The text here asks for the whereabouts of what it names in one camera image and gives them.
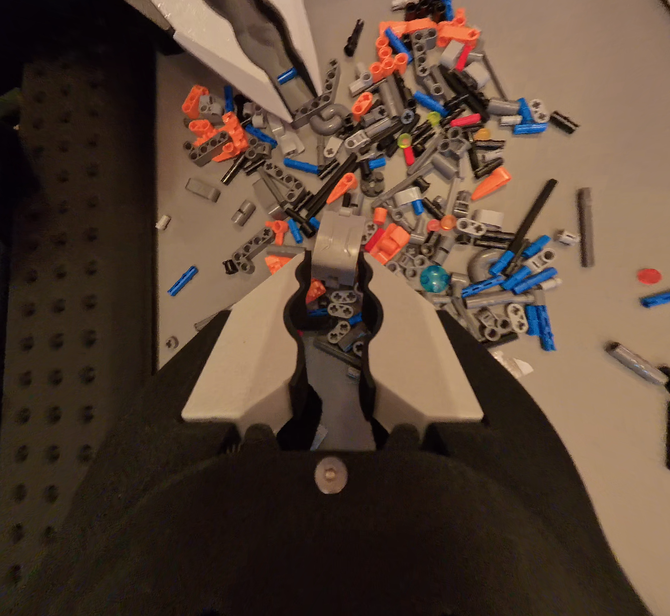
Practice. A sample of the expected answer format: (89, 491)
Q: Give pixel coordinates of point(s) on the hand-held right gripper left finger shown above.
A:
(241, 365)

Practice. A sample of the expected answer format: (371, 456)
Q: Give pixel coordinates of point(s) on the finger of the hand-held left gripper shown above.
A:
(188, 20)
(288, 9)

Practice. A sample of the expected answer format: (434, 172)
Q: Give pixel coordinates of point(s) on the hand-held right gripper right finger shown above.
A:
(424, 365)

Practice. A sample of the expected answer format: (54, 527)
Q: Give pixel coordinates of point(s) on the pile of plastic building pieces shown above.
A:
(419, 156)

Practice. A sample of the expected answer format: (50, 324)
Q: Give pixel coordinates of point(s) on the blue pin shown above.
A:
(656, 299)
(182, 280)

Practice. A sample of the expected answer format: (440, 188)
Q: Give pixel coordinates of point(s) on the grey cylinder connector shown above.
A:
(244, 211)

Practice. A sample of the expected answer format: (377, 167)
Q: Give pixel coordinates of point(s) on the small light grey bush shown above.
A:
(163, 222)

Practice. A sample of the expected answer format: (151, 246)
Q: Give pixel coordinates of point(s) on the dark grey block piece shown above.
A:
(202, 190)

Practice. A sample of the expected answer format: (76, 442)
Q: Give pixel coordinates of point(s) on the black studded mat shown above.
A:
(63, 365)

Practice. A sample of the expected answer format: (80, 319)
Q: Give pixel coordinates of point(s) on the grey pin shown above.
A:
(637, 363)

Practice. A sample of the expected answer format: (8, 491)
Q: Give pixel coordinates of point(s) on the red round stud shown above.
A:
(649, 275)

